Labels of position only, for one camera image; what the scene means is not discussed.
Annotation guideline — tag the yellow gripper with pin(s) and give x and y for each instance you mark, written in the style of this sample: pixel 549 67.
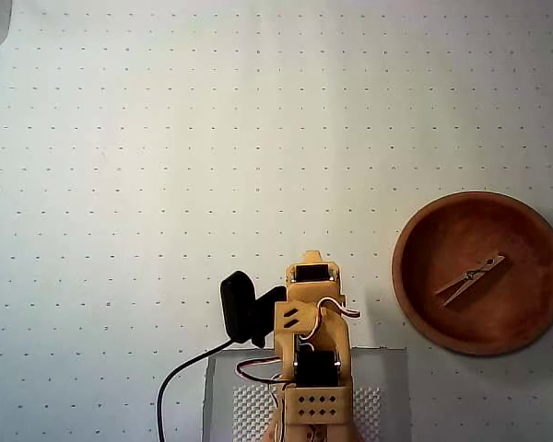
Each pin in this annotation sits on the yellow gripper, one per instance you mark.
pixel 311 291

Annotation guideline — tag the wooden clothespin with metal spring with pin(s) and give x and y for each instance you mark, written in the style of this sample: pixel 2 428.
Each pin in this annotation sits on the wooden clothespin with metal spring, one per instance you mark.
pixel 474 276

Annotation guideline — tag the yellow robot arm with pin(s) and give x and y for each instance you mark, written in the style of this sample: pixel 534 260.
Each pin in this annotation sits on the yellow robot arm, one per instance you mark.
pixel 332 343

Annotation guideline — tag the brown wooden bowl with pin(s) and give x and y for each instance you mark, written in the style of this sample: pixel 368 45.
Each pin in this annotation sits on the brown wooden bowl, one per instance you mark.
pixel 497 322

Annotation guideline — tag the white textured anti-slip mat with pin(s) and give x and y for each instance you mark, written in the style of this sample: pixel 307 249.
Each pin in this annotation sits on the white textured anti-slip mat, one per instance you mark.
pixel 251 414

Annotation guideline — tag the white dotted paper sheet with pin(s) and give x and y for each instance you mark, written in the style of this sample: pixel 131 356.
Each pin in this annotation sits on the white dotted paper sheet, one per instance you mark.
pixel 120 115

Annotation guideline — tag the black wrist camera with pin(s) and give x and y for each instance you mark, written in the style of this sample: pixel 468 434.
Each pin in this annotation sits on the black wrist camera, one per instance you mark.
pixel 237 313

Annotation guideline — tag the grey metal base plate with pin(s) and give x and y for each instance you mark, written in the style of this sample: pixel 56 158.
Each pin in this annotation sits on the grey metal base plate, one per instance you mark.
pixel 221 377

